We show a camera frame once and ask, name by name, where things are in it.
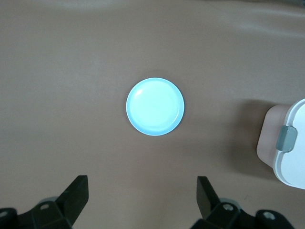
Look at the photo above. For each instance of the brown table mat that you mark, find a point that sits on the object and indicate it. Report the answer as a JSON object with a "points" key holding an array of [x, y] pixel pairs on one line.
{"points": [[71, 71]]}

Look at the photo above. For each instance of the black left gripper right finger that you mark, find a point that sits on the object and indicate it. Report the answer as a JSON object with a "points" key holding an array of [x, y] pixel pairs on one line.
{"points": [[221, 214]]}

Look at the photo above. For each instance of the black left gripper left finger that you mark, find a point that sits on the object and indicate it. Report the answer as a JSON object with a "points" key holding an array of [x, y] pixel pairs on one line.
{"points": [[59, 212]]}

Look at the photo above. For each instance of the white lidded storage box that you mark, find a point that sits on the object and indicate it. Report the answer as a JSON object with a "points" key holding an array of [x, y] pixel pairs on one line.
{"points": [[293, 162]]}

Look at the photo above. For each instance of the light blue round plate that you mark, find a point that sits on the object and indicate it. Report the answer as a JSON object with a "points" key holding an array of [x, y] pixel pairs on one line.
{"points": [[155, 106]]}

